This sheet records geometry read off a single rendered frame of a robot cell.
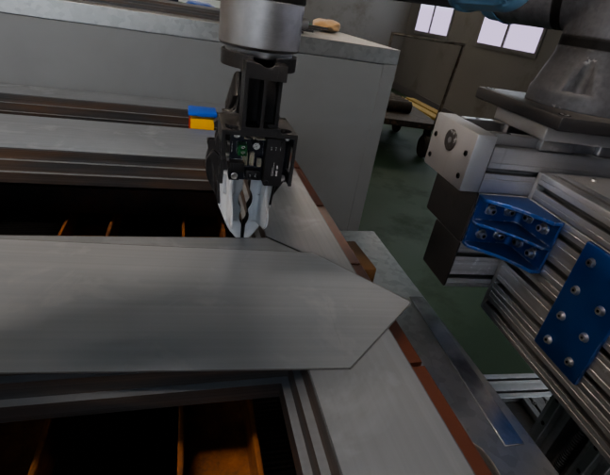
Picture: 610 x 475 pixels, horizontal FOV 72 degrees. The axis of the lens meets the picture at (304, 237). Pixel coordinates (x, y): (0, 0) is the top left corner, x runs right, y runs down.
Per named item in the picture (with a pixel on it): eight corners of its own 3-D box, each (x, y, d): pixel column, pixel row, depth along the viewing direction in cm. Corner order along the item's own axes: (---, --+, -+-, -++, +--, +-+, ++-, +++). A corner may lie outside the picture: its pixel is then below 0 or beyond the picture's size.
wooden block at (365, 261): (370, 291, 78) (377, 269, 75) (341, 293, 76) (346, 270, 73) (350, 261, 86) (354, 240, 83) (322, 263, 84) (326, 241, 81)
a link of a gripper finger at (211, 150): (204, 203, 47) (206, 124, 43) (204, 197, 49) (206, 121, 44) (246, 204, 49) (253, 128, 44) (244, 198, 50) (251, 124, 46)
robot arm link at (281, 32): (218, -9, 40) (301, 6, 42) (215, 44, 42) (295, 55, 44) (223, -7, 33) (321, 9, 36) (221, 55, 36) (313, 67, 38)
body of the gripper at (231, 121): (215, 189, 40) (222, 54, 34) (211, 158, 47) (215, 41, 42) (293, 192, 42) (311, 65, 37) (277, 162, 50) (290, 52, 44)
